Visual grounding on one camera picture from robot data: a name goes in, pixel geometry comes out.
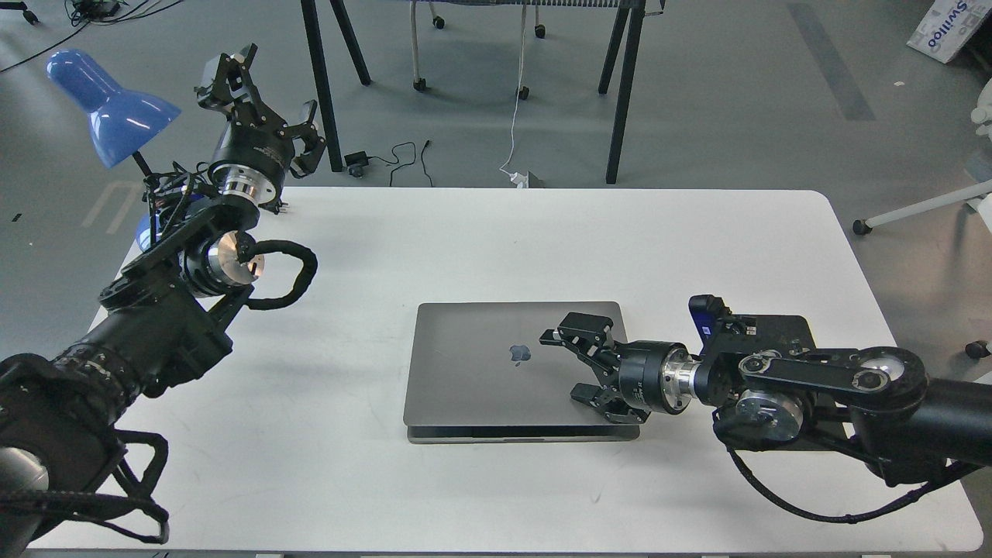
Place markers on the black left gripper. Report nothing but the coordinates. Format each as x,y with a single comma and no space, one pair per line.
249,162

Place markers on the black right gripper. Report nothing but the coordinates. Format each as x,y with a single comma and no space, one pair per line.
652,375

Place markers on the grey laptop computer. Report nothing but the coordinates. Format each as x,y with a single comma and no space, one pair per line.
478,374

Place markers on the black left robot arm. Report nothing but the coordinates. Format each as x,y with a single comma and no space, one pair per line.
63,458

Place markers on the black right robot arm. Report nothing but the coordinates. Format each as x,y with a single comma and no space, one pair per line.
904,425

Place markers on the blue desk lamp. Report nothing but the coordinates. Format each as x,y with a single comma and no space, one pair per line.
120,121

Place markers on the black mouse pad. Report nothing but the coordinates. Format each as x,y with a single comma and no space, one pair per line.
777,398

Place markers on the white chair leg with caster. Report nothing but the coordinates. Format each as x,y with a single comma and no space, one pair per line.
974,196

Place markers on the white cardboard box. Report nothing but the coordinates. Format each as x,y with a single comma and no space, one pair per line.
946,26

